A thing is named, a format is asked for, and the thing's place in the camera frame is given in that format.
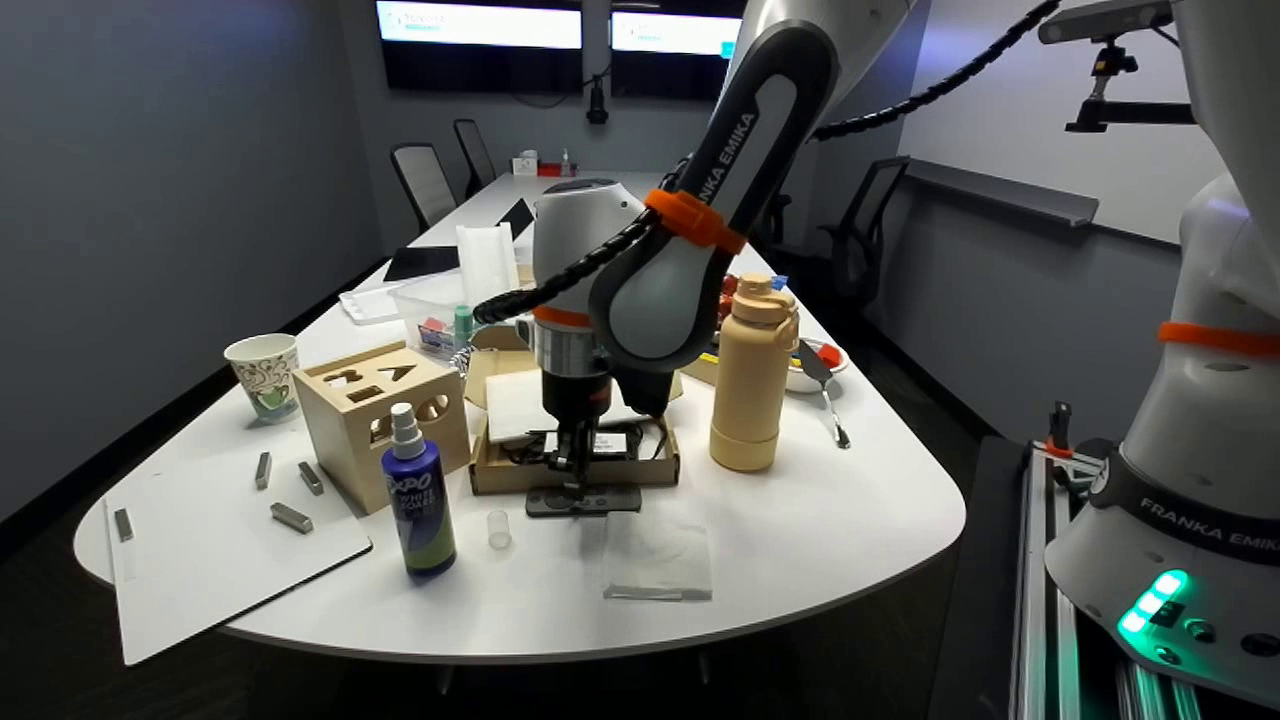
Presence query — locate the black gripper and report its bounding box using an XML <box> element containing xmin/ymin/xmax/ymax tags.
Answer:
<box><xmin>537</xmin><ymin>360</ymin><xmax>621</xmax><ymax>502</ymax></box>

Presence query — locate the grey remote control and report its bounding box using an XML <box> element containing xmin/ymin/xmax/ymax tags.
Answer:
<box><xmin>520</xmin><ymin>483</ymin><xmax>649</xmax><ymax>526</ymax></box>

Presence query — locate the wooden tray base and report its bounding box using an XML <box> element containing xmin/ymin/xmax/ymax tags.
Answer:
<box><xmin>461</xmin><ymin>339</ymin><xmax>682</xmax><ymax>502</ymax></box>

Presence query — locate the clear plastic bag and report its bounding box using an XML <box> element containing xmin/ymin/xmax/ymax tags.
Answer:
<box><xmin>581</xmin><ymin>507</ymin><xmax>719</xmax><ymax>610</ymax></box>

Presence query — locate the blue spray bottle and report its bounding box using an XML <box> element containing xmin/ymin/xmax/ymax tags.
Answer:
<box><xmin>376</xmin><ymin>396</ymin><xmax>462</xmax><ymax>584</ymax></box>

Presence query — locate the tan water bottle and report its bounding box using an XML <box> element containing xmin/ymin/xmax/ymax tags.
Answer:
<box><xmin>705</xmin><ymin>269</ymin><xmax>803</xmax><ymax>479</ymax></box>

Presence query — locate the clear plastic container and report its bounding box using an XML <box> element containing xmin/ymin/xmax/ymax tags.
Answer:
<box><xmin>395</xmin><ymin>218</ymin><xmax>520</xmax><ymax>368</ymax></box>

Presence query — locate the wooden shape sorter box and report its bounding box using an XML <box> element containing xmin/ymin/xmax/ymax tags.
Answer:
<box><xmin>288</xmin><ymin>339</ymin><xmax>476</xmax><ymax>522</ymax></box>

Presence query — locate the black tablet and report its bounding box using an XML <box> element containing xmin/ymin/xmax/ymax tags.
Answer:
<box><xmin>492</xmin><ymin>194</ymin><xmax>540</xmax><ymax>245</ymax></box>

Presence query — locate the black laptop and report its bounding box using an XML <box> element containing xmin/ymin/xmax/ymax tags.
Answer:
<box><xmin>378</xmin><ymin>245</ymin><xmax>462</xmax><ymax>283</ymax></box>

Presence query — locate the black office chair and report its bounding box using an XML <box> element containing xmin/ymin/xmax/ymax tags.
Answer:
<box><xmin>819</xmin><ymin>152</ymin><xmax>913</xmax><ymax>297</ymax></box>
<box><xmin>386</xmin><ymin>139</ymin><xmax>462</xmax><ymax>234</ymax></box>

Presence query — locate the white patterned paper cup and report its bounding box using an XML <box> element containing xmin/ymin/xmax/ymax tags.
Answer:
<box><xmin>221</xmin><ymin>328</ymin><xmax>305</xmax><ymax>425</ymax></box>

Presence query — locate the white board sheet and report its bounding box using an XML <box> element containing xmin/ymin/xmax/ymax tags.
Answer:
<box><xmin>98</xmin><ymin>458</ymin><xmax>378</xmax><ymax>673</ymax></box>

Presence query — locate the black red emergency knob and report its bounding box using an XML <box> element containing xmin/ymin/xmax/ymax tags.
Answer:
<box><xmin>1043</xmin><ymin>396</ymin><xmax>1078</xmax><ymax>462</ymax></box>

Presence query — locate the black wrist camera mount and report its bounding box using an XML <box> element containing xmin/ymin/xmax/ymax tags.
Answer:
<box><xmin>611</xmin><ymin>358</ymin><xmax>680</xmax><ymax>420</ymax></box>

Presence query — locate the wall mounted display screen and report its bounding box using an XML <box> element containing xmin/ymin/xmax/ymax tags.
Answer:
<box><xmin>606</xmin><ymin>0</ymin><xmax>747</xmax><ymax>66</ymax></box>
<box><xmin>368</xmin><ymin>0</ymin><xmax>591</xmax><ymax>61</ymax></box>

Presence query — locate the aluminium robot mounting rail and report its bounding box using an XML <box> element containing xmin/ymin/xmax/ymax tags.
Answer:
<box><xmin>1008</xmin><ymin>435</ymin><xmax>1177</xmax><ymax>720</ymax></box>

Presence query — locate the grey wall shelf rail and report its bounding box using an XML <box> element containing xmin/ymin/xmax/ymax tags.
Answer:
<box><xmin>899</xmin><ymin>152</ymin><xmax>1105</xmax><ymax>234</ymax></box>

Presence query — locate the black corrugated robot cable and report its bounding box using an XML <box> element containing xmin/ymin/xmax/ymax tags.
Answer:
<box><xmin>468</xmin><ymin>0</ymin><xmax>1064</xmax><ymax>328</ymax></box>

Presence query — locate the black camera on stand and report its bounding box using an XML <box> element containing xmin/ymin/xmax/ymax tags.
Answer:
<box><xmin>1037</xmin><ymin>0</ymin><xmax>1201</xmax><ymax>135</ymax></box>

